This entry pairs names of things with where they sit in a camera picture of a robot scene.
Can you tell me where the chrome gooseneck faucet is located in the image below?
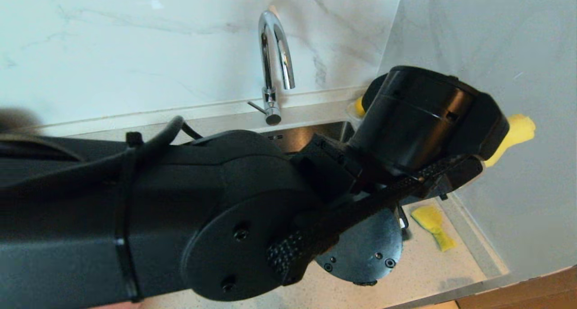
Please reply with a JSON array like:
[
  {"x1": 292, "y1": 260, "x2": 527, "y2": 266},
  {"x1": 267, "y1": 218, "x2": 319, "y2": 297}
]
[{"x1": 247, "y1": 10, "x2": 296, "y2": 126}]

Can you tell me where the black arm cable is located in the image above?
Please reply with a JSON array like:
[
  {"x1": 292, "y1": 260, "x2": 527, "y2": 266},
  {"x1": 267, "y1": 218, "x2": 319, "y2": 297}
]
[{"x1": 0, "y1": 115, "x2": 485, "y2": 285}]

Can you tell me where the yellow green sponge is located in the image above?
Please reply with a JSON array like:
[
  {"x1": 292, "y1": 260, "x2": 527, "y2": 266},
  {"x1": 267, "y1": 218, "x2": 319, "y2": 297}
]
[{"x1": 411, "y1": 205, "x2": 457, "y2": 252}]

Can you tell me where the stainless steel sink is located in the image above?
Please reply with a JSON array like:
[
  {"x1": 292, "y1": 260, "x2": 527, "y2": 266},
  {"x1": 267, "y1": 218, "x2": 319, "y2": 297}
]
[{"x1": 259, "y1": 121, "x2": 357, "y2": 155}]

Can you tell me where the yellow-capped detergent bottle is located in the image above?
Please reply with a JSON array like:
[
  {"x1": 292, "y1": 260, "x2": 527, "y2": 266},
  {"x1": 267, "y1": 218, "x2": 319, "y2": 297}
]
[{"x1": 483, "y1": 114, "x2": 536, "y2": 168}]

